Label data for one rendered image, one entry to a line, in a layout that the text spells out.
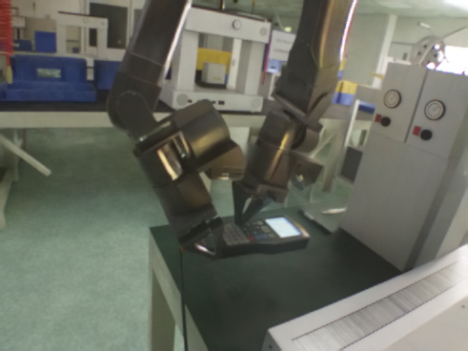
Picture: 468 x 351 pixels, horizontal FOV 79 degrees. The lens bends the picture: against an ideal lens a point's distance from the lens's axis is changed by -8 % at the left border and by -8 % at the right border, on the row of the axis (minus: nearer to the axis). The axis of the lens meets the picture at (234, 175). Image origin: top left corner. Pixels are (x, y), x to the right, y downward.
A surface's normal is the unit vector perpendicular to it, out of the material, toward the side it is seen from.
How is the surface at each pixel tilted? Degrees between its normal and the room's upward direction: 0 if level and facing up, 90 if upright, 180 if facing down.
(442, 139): 90
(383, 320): 0
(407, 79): 90
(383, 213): 90
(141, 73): 70
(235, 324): 0
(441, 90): 90
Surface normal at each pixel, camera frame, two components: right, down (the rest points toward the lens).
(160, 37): 0.42, 0.01
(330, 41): 0.55, 0.60
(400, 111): -0.87, 0.07
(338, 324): 0.14, -0.92
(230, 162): 0.41, 0.40
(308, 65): -0.81, 0.43
